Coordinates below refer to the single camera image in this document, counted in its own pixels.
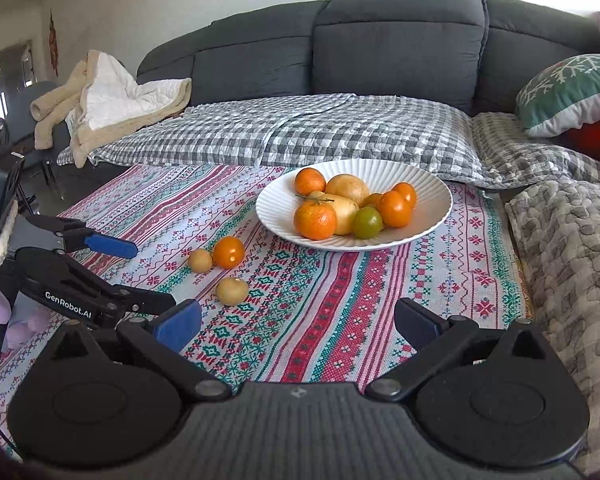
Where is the smooth orange tomato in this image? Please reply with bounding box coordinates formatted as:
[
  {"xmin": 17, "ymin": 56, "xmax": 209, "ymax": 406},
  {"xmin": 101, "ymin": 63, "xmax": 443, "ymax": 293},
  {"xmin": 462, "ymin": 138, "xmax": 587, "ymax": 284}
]
[{"xmin": 377, "ymin": 191, "xmax": 413, "ymax": 229}]

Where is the mandarin with stem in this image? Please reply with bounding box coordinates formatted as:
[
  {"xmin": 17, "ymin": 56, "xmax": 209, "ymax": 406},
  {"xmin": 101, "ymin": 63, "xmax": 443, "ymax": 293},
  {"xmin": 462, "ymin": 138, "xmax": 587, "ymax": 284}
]
[{"xmin": 294, "ymin": 200, "xmax": 338, "ymax": 240}]

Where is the large yellow fruit front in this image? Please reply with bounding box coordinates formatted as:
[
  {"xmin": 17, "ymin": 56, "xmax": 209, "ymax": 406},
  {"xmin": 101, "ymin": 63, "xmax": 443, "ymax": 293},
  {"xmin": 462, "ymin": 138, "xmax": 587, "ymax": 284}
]
[{"xmin": 308, "ymin": 192, "xmax": 358, "ymax": 235}]

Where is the grey patterned quilt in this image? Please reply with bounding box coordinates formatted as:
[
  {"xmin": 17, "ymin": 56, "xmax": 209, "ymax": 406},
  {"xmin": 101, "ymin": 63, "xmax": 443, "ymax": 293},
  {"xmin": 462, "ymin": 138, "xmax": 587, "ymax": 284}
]
[{"xmin": 506, "ymin": 180, "xmax": 600, "ymax": 474}]

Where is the dark grey sofa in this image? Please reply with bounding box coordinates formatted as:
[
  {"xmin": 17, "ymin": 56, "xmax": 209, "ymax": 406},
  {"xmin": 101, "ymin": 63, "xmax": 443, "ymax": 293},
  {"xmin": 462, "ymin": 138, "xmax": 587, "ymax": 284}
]
[{"xmin": 136, "ymin": 0, "xmax": 600, "ymax": 115}]

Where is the small tan fruit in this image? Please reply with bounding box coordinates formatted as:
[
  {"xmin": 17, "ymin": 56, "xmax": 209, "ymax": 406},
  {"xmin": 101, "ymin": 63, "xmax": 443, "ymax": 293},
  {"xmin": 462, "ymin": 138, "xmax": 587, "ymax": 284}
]
[
  {"xmin": 187, "ymin": 248, "xmax": 213, "ymax": 274},
  {"xmin": 215, "ymin": 276, "xmax": 249, "ymax": 307}
]

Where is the grey checked sofa cover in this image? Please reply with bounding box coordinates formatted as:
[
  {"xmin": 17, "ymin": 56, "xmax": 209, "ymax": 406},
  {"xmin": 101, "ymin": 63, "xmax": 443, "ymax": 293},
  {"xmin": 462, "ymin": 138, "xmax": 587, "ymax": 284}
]
[{"xmin": 85, "ymin": 93, "xmax": 600, "ymax": 190}]

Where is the large yellow fruit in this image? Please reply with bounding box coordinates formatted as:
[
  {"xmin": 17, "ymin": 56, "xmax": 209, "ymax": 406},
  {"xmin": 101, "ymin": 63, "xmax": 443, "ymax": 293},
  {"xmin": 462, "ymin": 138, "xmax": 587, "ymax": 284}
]
[
  {"xmin": 308, "ymin": 192, "xmax": 358, "ymax": 235},
  {"xmin": 325, "ymin": 174, "xmax": 370, "ymax": 205}
]

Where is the patterned red green tablecloth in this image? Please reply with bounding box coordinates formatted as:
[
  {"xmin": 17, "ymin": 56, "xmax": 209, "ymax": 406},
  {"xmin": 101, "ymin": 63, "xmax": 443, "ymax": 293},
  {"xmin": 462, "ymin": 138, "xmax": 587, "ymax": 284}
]
[{"xmin": 0, "ymin": 161, "xmax": 531, "ymax": 441}]

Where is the beige white blanket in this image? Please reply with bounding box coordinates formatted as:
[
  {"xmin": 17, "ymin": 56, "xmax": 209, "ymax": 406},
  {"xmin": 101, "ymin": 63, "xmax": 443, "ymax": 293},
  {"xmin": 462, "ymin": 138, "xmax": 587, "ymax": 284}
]
[{"xmin": 30, "ymin": 50, "xmax": 192, "ymax": 168}]

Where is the large yellow fruit back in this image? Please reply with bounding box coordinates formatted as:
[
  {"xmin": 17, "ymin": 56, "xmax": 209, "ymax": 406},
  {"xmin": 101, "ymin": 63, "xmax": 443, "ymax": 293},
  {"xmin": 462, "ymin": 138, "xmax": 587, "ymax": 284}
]
[{"xmin": 325, "ymin": 174, "xmax": 370, "ymax": 205}]

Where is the green snowflake cushion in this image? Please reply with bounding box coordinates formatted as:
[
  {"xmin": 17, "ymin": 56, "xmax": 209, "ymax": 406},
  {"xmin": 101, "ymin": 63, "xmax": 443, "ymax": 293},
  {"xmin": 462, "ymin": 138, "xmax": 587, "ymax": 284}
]
[{"xmin": 515, "ymin": 53, "xmax": 600, "ymax": 139}]

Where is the green tomato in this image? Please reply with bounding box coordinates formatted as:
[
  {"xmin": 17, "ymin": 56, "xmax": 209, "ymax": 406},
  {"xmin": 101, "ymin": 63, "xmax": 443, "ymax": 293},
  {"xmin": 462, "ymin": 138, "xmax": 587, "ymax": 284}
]
[{"xmin": 351, "ymin": 206, "xmax": 384, "ymax": 240}]

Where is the round mandarin orange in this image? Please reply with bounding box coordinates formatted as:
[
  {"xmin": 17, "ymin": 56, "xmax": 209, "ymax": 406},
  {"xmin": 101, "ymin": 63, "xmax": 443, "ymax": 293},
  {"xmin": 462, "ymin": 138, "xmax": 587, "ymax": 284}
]
[{"xmin": 294, "ymin": 168, "xmax": 326, "ymax": 196}]

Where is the red cushion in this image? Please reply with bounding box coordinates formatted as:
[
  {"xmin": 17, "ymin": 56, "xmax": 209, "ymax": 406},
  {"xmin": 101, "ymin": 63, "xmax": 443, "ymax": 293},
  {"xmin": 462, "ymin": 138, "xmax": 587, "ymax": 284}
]
[{"xmin": 561, "ymin": 119, "xmax": 600, "ymax": 174}]

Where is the white ribbed plate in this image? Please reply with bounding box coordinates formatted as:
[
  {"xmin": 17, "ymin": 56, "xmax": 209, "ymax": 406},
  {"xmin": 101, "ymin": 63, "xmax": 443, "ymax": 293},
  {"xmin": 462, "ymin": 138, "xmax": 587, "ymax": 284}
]
[{"xmin": 256, "ymin": 158, "xmax": 453, "ymax": 252}]

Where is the purple gloved left hand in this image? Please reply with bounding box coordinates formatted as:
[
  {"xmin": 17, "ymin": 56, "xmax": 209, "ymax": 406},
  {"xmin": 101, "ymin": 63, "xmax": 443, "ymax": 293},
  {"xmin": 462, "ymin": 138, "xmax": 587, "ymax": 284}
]
[{"xmin": 0, "ymin": 291, "xmax": 50, "ymax": 350}]

